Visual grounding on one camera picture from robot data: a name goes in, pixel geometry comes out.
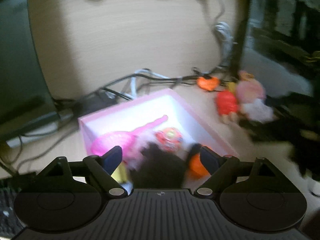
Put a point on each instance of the orange cable clip toy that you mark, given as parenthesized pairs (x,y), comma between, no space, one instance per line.
(209,84)

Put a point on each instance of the black computer monitor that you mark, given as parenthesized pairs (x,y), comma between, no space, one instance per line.
(26,102)

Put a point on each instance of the white power strip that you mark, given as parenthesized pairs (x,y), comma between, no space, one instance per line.
(41,132)

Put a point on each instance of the red round toy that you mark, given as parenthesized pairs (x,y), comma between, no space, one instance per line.
(196,169)

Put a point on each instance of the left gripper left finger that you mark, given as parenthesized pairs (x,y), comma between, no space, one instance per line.
(97,171)

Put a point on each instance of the pink plastic toy net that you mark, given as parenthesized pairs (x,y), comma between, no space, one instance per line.
(127,141)

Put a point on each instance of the computer case with glass panel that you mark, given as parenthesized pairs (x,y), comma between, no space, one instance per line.
(278,42)

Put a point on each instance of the yellow toy camera with stickers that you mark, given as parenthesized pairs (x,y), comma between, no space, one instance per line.
(169,139)

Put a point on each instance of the red dress doll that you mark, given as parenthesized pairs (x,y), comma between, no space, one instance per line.
(227,106)

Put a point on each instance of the pink pajama baby doll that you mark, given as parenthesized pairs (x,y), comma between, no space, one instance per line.
(251,97)

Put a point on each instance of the black plush toy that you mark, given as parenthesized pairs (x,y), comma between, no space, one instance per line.
(160,169)

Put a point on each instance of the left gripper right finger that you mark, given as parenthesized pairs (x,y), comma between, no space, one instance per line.
(223,171)

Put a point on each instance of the pink storage box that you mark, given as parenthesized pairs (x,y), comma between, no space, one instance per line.
(127,116)

